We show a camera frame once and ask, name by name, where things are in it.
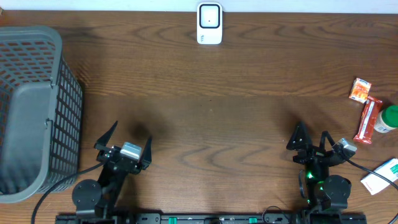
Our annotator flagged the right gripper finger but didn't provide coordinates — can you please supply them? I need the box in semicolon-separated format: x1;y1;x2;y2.
286;121;312;152
319;131;335;152

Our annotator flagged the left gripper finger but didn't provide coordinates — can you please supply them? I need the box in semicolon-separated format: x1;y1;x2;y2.
138;136;152;170
94;121;118;151

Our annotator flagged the red Top chocolate bar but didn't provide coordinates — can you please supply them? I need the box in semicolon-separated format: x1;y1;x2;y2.
353;96;383;144

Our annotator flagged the white green carton box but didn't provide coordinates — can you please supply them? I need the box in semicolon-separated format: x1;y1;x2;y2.
360;157;398;196

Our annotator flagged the small orange snack box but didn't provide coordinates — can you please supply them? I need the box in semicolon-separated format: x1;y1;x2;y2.
349;78;372;103

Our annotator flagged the green lid jar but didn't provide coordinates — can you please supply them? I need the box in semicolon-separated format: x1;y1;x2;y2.
374;105;398;133

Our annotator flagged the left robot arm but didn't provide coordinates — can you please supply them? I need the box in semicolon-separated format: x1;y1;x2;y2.
72;123;152;223

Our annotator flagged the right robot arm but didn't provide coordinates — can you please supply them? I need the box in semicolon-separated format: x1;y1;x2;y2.
286;121;351;223

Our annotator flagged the white barcode scanner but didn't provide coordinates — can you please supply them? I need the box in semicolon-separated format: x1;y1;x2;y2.
197;2;223;45

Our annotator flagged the grey plastic basket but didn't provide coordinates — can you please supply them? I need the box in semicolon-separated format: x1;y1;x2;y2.
1;26;83;203

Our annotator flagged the black mounting rail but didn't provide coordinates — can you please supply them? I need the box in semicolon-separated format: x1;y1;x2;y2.
55;212;368;224

